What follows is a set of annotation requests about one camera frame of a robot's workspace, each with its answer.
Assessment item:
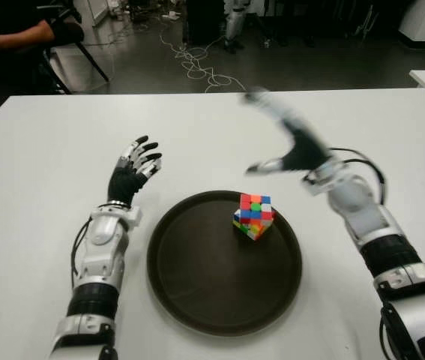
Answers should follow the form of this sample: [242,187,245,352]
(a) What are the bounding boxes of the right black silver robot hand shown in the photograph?
[241,88,333,177]

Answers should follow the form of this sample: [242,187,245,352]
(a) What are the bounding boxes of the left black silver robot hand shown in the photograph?
[106,134,163,207]

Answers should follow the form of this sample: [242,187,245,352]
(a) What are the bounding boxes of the multicoloured Rubik's cube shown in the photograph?
[232,193,277,242]

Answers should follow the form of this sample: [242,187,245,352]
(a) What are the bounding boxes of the dark brown round plate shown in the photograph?
[146,190,304,337]

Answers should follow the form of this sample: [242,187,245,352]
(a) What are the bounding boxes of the black chair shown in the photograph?
[39,7,110,95]

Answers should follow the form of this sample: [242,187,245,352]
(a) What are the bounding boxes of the folded metal stand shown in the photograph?
[350,3,380,38]

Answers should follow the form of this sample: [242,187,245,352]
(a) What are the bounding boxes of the black cabinet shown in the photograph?
[185,0,228,46]

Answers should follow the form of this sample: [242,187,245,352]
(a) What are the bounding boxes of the white panel board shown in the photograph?
[72,0,130,27]

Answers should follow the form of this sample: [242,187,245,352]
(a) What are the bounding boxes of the seated person in black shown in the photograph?
[0,0,85,125]

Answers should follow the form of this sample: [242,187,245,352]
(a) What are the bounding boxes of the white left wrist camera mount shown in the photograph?
[126,208,142,228]

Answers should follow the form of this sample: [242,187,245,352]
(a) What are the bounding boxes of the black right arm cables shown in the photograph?
[330,147,388,206]

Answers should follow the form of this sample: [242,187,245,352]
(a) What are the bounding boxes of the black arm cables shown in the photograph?
[69,219,93,290]
[330,147,388,206]

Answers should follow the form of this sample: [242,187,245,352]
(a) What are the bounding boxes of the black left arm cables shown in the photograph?
[69,219,93,290]

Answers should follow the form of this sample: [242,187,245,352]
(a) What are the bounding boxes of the tangled white floor cable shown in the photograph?
[158,22,249,94]

